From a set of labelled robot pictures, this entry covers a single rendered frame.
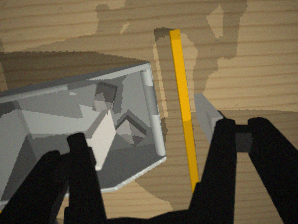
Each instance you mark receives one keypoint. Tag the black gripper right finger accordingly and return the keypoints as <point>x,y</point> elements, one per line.
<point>273,156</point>

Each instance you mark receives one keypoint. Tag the yellow bar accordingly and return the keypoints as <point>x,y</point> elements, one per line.
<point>179,68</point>

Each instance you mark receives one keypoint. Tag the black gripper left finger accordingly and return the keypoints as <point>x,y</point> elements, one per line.
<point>38,199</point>

